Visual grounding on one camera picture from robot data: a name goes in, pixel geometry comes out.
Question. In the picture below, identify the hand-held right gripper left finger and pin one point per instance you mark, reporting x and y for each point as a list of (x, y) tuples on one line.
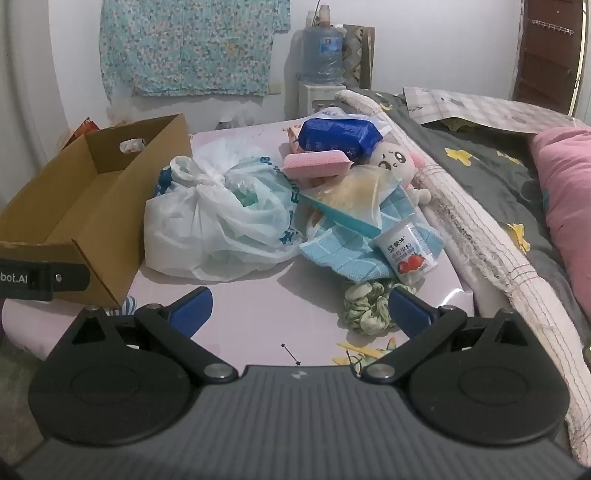
[(191, 308)]

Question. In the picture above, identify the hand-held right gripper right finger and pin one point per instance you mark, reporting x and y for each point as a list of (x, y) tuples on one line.
[(411, 310)]

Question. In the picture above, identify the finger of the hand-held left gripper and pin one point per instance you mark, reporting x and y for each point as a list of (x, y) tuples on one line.
[(69, 279)]

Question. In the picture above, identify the green scrunchie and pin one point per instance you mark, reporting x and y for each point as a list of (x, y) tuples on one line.
[(367, 309)]

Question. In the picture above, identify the white strawberry yogurt cup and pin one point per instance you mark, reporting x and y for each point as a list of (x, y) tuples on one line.
[(408, 254)]

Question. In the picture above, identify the brown cardboard box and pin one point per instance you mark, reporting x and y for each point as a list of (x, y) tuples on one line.
[(78, 203)]

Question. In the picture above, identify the light blue checked cloth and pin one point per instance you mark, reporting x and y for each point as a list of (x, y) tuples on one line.
[(337, 258)]

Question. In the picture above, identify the clear zip bag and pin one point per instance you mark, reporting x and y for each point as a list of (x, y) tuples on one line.
[(351, 196)]

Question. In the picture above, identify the white plush toy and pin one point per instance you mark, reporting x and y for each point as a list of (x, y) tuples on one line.
[(395, 161)]

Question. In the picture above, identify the blue wet wipes packet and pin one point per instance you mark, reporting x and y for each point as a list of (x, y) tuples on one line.
[(337, 136)]

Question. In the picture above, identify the striped white blanket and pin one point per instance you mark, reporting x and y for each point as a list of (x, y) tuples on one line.
[(494, 277)]

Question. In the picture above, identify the white plastic bag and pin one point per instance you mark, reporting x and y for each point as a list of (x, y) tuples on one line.
[(217, 221)]

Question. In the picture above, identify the red snack bag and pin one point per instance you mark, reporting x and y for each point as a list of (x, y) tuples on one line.
[(82, 131)]

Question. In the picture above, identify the grey blanket with yellow stars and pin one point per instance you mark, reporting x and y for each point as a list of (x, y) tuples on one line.
[(489, 180)]

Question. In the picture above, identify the pink pillow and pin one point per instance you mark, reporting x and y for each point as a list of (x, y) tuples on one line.
[(565, 184)]

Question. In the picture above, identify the white water dispenser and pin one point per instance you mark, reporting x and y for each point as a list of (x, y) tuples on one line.
[(318, 99)]

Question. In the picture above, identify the patterned leaning panel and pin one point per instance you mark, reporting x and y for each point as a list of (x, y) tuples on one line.
[(359, 57)]

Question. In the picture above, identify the blue water jug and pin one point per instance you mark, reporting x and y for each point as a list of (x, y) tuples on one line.
[(323, 55)]

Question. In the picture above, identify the brown wooden door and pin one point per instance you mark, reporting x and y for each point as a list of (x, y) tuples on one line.
[(545, 60)]

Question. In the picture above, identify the small bottle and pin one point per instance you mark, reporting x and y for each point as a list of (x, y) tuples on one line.
[(325, 14)]

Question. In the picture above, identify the white hook rack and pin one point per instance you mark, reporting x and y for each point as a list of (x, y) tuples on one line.
[(551, 26)]

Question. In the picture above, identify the wall outlet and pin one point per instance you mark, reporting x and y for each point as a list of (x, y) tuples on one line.
[(274, 88)]

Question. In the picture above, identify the floral wall cloth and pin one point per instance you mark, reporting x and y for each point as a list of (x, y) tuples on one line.
[(189, 46)]

